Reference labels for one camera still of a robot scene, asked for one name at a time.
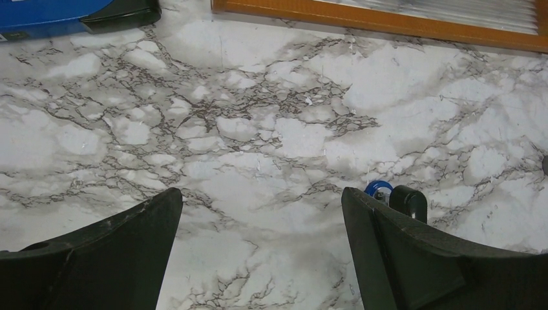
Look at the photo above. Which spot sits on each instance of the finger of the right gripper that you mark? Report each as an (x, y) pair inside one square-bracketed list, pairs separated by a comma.
[(410, 202)]

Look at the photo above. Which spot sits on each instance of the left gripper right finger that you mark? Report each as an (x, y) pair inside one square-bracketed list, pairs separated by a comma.
[(402, 263)]

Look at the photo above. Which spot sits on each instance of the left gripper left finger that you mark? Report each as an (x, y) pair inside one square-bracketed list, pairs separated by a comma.
[(115, 263)]

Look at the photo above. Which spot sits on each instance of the small blue capped cylinder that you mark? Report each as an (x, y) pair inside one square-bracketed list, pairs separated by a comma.
[(380, 190)]

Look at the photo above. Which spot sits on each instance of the orange wooden shelf rack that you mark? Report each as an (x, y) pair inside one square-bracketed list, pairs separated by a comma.
[(362, 18)]

